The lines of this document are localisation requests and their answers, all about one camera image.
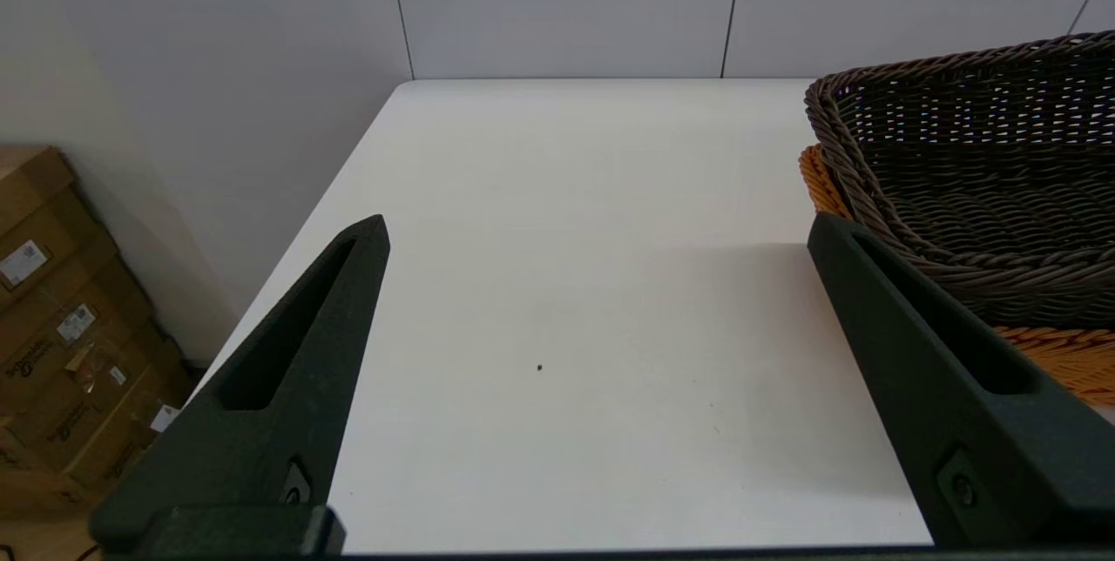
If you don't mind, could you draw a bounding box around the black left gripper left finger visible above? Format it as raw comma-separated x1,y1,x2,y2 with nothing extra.
87,214,391,555

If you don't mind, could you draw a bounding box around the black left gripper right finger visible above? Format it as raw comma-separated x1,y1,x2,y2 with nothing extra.
807,213,1115,549

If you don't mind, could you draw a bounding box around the orange wicker basket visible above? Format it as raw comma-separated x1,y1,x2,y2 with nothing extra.
798,143,1115,409

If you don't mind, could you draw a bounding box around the dark brown wicker basket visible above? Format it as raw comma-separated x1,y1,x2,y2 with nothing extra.
803,31,1115,328

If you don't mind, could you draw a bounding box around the brown cardboard box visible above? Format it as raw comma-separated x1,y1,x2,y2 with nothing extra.
0,145,118,314
0,234,166,427
0,330,199,520

